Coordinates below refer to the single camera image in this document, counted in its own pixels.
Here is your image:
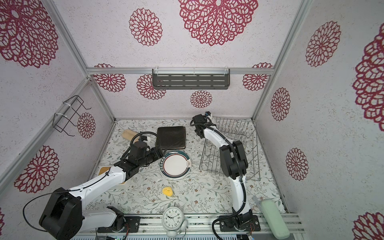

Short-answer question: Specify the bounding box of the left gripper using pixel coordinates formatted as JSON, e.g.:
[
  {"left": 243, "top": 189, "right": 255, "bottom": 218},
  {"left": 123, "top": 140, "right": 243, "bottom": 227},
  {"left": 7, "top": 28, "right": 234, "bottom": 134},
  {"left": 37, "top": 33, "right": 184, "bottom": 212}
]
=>
[{"left": 138, "top": 144, "right": 167, "bottom": 168}]

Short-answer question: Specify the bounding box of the white round plate back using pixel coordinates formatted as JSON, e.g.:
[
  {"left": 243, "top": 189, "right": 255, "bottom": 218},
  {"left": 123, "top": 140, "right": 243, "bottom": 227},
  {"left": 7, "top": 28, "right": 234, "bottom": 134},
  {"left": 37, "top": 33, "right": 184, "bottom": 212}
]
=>
[{"left": 160, "top": 151, "right": 192, "bottom": 176}]

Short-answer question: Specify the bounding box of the white round plate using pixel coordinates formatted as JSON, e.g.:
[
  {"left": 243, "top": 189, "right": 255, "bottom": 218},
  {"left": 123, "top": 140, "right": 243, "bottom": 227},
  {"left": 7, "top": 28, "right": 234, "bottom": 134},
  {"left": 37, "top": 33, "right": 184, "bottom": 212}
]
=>
[
  {"left": 160, "top": 151, "right": 192, "bottom": 176},
  {"left": 164, "top": 174, "right": 188, "bottom": 181}
]

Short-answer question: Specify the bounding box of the white round plate front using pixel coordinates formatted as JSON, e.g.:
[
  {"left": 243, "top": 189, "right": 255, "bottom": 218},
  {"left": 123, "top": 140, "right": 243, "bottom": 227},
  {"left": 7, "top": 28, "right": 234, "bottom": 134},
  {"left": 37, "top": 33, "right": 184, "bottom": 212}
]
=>
[{"left": 164, "top": 174, "right": 188, "bottom": 181}]

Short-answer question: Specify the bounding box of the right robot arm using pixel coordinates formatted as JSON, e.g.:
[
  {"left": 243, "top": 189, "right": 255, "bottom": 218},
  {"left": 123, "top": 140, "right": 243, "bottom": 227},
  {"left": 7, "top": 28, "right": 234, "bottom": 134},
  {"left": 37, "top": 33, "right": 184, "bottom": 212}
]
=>
[{"left": 190, "top": 112, "right": 250, "bottom": 216}]

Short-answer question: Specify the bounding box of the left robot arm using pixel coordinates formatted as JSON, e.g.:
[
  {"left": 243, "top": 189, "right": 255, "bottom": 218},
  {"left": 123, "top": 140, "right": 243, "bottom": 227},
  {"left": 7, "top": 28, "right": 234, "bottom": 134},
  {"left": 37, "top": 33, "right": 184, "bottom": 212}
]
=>
[{"left": 39, "top": 141, "right": 164, "bottom": 240}]

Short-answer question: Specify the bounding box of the tan sponge block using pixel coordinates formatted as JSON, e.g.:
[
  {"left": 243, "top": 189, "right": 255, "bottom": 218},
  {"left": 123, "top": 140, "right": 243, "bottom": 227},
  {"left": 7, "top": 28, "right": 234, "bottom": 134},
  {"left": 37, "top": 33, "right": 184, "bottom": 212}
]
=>
[{"left": 122, "top": 129, "right": 138, "bottom": 141}]

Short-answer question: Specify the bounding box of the yellow small piece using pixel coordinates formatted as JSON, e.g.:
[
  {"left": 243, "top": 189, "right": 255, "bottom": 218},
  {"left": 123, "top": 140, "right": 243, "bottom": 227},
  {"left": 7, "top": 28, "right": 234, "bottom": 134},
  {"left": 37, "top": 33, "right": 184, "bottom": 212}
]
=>
[{"left": 162, "top": 187, "right": 174, "bottom": 197}]

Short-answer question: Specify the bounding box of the white alarm clock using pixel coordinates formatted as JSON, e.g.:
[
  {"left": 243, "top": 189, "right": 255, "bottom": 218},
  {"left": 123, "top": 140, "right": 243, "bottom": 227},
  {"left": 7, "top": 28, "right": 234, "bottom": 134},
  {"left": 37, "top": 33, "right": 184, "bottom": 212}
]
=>
[{"left": 162, "top": 207, "right": 188, "bottom": 240}]

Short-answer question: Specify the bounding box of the pale green bottle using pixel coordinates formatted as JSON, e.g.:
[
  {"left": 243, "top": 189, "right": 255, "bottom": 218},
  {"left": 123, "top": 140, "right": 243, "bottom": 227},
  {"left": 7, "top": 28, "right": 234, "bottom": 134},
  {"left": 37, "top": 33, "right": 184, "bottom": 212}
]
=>
[{"left": 260, "top": 199, "right": 291, "bottom": 240}]

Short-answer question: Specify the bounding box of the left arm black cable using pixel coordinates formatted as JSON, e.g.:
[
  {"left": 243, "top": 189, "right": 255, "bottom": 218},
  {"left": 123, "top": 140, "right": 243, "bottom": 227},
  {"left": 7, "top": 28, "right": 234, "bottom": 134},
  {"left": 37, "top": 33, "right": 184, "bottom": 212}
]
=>
[{"left": 22, "top": 131, "right": 161, "bottom": 232}]

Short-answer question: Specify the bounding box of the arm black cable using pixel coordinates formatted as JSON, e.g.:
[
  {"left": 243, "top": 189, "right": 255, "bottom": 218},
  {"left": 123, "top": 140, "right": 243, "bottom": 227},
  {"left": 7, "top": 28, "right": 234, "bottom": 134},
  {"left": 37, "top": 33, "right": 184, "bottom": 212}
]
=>
[
  {"left": 22, "top": 131, "right": 161, "bottom": 232},
  {"left": 189, "top": 118, "right": 247, "bottom": 240}
]

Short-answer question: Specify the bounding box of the wire dish rack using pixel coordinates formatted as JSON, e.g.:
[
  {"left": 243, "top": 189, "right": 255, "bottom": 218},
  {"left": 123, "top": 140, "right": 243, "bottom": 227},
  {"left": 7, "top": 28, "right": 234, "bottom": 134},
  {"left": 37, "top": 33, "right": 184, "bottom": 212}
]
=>
[{"left": 199, "top": 116, "right": 261, "bottom": 182}]

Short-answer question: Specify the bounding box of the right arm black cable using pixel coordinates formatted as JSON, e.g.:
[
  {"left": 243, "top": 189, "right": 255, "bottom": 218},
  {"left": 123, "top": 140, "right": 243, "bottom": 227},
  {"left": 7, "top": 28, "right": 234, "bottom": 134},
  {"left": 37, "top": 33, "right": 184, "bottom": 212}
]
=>
[{"left": 189, "top": 118, "right": 247, "bottom": 240}]

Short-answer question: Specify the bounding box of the grey wall shelf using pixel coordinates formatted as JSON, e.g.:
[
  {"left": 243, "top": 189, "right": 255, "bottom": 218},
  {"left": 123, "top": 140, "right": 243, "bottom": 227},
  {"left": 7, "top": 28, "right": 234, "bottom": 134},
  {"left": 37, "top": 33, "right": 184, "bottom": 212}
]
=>
[{"left": 152, "top": 69, "right": 231, "bottom": 90}]

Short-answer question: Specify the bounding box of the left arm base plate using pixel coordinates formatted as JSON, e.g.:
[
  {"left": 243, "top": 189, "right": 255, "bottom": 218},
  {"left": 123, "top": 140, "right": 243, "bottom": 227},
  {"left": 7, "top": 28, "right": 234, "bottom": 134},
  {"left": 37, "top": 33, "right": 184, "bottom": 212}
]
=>
[{"left": 97, "top": 216, "right": 141, "bottom": 234}]

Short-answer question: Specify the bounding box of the black wire wall basket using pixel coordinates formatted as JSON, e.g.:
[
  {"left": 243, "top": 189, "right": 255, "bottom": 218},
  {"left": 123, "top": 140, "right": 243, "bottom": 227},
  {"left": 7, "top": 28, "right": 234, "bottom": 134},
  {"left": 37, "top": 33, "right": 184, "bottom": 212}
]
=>
[{"left": 52, "top": 95, "right": 91, "bottom": 137}]

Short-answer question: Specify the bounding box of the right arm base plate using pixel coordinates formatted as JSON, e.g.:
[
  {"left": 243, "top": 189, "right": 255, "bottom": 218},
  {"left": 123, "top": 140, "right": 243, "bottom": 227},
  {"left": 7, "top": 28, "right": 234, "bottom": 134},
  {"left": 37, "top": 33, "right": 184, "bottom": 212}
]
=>
[{"left": 219, "top": 214, "right": 261, "bottom": 232}]

